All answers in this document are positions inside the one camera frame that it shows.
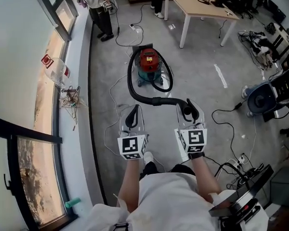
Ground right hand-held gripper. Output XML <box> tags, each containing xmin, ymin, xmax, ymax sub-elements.
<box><xmin>174</xmin><ymin>98</ymin><xmax>208</xmax><ymax>162</ymax></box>

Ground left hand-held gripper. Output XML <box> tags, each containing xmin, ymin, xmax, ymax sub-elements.
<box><xmin>117</xmin><ymin>104</ymin><xmax>149</xmax><ymax>161</ymax></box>

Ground black vacuum hose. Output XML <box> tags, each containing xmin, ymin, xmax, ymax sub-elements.
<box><xmin>127</xmin><ymin>47</ymin><xmax>196</xmax><ymax>116</ymax></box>

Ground person's right forearm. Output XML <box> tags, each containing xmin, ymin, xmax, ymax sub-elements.
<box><xmin>189</xmin><ymin>156</ymin><xmax>223</xmax><ymax>203</ymax></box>

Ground person's left forearm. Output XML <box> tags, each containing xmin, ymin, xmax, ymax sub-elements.
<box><xmin>117</xmin><ymin>158</ymin><xmax>147</xmax><ymax>213</ymax></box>

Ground red and teal vacuum canister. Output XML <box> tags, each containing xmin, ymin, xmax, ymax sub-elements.
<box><xmin>134</xmin><ymin>47</ymin><xmax>165</xmax><ymax>88</ymax></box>

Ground person's white shoe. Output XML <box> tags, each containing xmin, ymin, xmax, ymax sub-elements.
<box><xmin>144</xmin><ymin>151</ymin><xmax>155</xmax><ymax>165</ymax></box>

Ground black wristband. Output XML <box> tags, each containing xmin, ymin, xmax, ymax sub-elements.
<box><xmin>188</xmin><ymin>152</ymin><xmax>206</xmax><ymax>160</ymax></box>

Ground person's black shorts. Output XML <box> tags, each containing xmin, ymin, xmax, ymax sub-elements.
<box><xmin>139</xmin><ymin>161</ymin><xmax>196</xmax><ymax>180</ymax></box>

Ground white power strip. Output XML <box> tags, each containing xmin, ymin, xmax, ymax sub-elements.
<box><xmin>129</xmin><ymin>24</ymin><xmax>145</xmax><ymax>34</ymax></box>
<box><xmin>234</xmin><ymin>153</ymin><xmax>247</xmax><ymax>166</ymax></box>

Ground person's white shirt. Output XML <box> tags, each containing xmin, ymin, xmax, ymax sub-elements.
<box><xmin>90</xmin><ymin>172</ymin><xmax>269</xmax><ymax>231</ymax></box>

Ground clear plastic bottle red cap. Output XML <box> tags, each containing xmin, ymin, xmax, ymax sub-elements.
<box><xmin>41</xmin><ymin>54</ymin><xmax>72</xmax><ymax>88</ymax></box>

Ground black body-worn device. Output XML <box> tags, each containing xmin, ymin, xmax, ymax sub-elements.
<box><xmin>208</xmin><ymin>164</ymin><xmax>275</xmax><ymax>231</ymax></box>

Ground green cylinder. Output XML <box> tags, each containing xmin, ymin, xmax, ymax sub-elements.
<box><xmin>64</xmin><ymin>197</ymin><xmax>82</xmax><ymax>209</ymax></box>

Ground wooden table with white legs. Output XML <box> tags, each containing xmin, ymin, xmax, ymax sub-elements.
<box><xmin>164</xmin><ymin>0</ymin><xmax>240</xmax><ymax>49</ymax></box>

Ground dark grey storage box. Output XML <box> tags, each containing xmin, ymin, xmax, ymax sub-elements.
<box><xmin>270</xmin><ymin>165</ymin><xmax>289</xmax><ymax>207</ymax></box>

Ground black framed curved window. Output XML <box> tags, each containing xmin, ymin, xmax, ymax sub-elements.
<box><xmin>0</xmin><ymin>0</ymin><xmax>79</xmax><ymax>231</ymax></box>

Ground white floor cable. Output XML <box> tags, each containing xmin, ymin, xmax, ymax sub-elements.
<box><xmin>103</xmin><ymin>74</ymin><xmax>138</xmax><ymax>156</ymax></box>

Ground black power adapter with cable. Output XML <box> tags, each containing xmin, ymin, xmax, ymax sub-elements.
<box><xmin>211</xmin><ymin>101</ymin><xmax>244</xmax><ymax>165</ymax></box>

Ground tangle of wire hangers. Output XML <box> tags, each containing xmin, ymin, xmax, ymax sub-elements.
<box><xmin>59</xmin><ymin>85</ymin><xmax>89</xmax><ymax>125</ymax></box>

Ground black floor cable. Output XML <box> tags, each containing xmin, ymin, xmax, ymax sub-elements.
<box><xmin>114</xmin><ymin>0</ymin><xmax>145</xmax><ymax>48</ymax></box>

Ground tangle of black cables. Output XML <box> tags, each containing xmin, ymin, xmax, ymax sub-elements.
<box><xmin>215</xmin><ymin>161</ymin><xmax>264</xmax><ymax>191</ymax></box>

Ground pile of cables and gear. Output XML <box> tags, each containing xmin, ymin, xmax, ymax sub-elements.
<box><xmin>237</xmin><ymin>29</ymin><xmax>280</xmax><ymax>71</ymax></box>

